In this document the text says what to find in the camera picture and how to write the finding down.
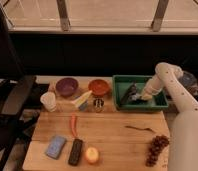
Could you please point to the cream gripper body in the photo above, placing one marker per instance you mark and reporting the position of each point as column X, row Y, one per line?
column 146, row 96

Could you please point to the blue-grey towel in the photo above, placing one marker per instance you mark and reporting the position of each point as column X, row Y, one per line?
column 135, row 97

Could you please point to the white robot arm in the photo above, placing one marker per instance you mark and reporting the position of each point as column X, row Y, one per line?
column 183, row 148

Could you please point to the dark object in tray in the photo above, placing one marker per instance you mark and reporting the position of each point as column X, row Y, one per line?
column 127, row 95

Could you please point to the green plastic tray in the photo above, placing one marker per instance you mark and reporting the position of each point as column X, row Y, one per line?
column 121, row 83

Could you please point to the thin dark twig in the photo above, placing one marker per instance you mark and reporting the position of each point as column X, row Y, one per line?
column 140, row 129

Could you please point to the round grey device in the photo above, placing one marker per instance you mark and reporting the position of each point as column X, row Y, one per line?
column 188, row 79

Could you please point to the small dark metal can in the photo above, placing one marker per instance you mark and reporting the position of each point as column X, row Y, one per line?
column 98, row 104

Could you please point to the orange bowl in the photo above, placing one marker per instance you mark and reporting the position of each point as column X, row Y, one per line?
column 99, row 87

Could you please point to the bunch of dark grapes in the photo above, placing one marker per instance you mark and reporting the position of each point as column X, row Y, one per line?
column 156, row 146

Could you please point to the purple bowl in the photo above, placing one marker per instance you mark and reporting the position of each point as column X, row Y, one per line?
column 67, row 86

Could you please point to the yellow round fruit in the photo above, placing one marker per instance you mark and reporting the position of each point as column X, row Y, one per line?
column 92, row 155

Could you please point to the black remote bar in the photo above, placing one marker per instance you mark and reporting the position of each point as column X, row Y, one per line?
column 75, row 152

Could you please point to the white cup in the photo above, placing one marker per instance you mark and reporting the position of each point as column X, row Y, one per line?
column 48, row 99

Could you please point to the blue sponge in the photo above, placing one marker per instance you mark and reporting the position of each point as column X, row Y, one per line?
column 55, row 146

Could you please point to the black office chair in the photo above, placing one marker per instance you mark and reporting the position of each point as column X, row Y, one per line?
column 11, row 126

